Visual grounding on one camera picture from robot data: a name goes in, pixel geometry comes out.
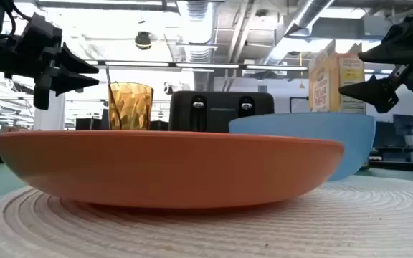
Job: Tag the yellow cereal box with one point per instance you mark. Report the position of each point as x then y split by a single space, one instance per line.
332 86

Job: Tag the black four-slot toaster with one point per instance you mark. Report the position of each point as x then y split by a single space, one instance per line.
221 111

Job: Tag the orange plate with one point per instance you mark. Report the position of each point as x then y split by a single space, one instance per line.
156 165

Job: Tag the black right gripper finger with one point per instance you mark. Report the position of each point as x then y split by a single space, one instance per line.
375 91
385 54

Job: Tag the blue bowl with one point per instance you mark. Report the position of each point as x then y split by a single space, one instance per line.
350 136

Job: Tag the silver ceiling air duct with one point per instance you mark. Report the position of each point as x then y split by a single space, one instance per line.
199 28

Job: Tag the glass of milk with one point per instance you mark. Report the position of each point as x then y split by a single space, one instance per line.
54 118

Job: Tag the faceted tinted glass tumbler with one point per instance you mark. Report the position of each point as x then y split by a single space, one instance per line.
135 107

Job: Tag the black ceiling dome camera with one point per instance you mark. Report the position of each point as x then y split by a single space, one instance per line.
142 40

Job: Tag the long ceiling light bar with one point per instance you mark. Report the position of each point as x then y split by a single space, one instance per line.
206 65

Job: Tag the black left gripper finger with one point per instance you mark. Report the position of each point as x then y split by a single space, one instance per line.
74 64
72 83

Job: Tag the large white plate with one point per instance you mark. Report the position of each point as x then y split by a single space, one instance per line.
206 233

